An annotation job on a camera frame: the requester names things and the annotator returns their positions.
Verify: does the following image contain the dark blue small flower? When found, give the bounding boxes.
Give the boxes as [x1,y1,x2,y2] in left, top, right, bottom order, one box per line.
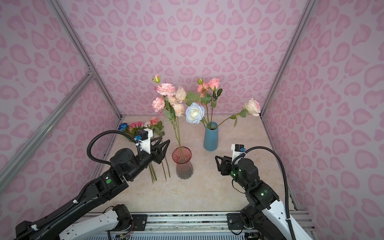
[118,123,129,132]

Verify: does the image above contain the pink spray rose branch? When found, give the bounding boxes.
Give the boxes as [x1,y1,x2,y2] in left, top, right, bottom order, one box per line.
[197,78,223,130]

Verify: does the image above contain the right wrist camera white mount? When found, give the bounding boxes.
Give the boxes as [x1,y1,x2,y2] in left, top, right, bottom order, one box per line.
[231,144,246,162]

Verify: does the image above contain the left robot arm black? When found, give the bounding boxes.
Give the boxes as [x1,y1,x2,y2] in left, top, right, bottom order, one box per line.
[16,137,170,240]

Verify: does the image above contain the aluminium diagonal frame bar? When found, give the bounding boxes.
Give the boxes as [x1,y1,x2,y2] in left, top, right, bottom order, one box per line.
[1,71,94,193]

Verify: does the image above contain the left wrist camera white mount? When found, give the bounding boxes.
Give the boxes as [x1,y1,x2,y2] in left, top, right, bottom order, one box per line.
[135,128,153,154]

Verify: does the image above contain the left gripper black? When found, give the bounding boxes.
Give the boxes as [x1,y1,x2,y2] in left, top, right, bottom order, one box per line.
[128,135,170,182]

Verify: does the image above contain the peach spray rose branch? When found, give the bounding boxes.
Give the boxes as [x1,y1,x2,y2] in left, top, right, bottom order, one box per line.
[167,96,185,161]

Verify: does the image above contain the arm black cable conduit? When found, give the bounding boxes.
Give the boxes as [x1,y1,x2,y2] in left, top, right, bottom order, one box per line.
[86,129,139,166]
[238,146,298,240]

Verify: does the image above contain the large peach pink rose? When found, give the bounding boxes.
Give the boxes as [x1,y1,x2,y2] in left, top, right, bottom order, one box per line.
[218,98,261,128]

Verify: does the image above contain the aluminium rail base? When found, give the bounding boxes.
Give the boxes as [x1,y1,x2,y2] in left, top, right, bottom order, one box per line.
[74,210,316,240]

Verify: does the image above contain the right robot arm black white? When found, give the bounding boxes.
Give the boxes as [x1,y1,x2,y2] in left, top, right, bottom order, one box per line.
[215,156,311,240]

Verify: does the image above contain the aluminium corner frame post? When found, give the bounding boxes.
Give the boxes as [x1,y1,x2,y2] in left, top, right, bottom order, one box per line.
[260,0,319,119]
[47,0,123,120]

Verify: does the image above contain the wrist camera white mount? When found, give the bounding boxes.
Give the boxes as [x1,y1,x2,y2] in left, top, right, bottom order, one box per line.
[135,128,153,154]
[231,144,246,162]

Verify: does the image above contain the aluminium corner frame post right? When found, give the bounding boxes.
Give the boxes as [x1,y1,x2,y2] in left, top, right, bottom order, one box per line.
[260,0,319,119]

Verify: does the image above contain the aluminium corner frame post left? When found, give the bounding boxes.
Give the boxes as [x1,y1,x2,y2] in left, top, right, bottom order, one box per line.
[47,0,123,120]

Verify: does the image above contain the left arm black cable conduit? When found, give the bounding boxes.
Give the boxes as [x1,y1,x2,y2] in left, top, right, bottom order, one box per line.
[86,129,139,166]

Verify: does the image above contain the dark red glass vase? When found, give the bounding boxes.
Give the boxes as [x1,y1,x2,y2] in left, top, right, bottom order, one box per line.
[172,147,194,180]

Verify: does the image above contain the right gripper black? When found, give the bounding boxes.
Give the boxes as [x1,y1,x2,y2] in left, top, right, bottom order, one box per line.
[213,155,250,191]

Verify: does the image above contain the teal ceramic vase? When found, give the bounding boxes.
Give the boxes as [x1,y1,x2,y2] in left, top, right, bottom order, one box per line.
[203,122,219,151]

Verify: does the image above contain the light blue white rose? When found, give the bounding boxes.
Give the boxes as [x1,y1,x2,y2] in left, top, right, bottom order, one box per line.
[186,103,207,128]

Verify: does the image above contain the magenta rose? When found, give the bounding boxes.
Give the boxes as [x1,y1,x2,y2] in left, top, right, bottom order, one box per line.
[129,122,145,130]

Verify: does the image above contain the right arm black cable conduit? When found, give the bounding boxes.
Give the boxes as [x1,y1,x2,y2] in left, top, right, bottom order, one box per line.
[238,146,298,240]

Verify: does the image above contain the pink peony flower stem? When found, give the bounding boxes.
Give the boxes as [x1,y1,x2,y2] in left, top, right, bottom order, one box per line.
[151,74,184,160]

